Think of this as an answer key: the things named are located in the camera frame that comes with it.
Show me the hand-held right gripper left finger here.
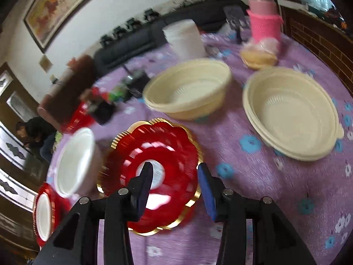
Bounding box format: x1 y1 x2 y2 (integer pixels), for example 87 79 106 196
33 161 155 265

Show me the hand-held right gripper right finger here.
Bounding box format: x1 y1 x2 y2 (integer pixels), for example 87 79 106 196
197 162 317 265

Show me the red plate with gold rim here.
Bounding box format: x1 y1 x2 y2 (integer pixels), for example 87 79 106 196
96 120 202 236
33 182 73 247

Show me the white plastic bowl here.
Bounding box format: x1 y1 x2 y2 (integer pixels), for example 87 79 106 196
36 193 53 242
54 127 103 199

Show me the cream plastic bowl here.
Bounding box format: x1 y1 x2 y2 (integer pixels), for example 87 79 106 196
143 59 232 121

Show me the cream bowl with tab handle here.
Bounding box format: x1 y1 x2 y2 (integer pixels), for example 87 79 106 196
243 67 345 162

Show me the purple floral tablecloth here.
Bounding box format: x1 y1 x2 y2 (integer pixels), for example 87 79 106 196
47 30 353 265

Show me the red glass fruit bowl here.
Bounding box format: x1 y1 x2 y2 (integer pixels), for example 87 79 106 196
59 102 96 134

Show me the green packet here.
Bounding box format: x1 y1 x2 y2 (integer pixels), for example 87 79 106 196
110 84 125 102

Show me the dark small gadget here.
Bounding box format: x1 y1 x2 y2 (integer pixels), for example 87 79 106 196
121 69 150 103

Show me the brown armchair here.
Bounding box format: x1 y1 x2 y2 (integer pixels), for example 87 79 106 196
37 55 96 129

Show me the wooden door with glass panes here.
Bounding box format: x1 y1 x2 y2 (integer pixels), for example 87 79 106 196
0 63 51 254

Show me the black leather sofa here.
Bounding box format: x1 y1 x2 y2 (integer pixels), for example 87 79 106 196
94 0 249 74

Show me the white plastic jar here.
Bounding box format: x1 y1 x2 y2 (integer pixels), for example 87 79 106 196
163 19 206 62

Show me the bottle with pink knitted sleeve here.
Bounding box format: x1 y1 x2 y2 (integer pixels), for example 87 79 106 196
246 0 284 47

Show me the wall switch plate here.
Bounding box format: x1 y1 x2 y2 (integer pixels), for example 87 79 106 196
39 55 53 71

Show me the framed wall painting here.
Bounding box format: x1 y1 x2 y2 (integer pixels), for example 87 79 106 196
23 0 123 53

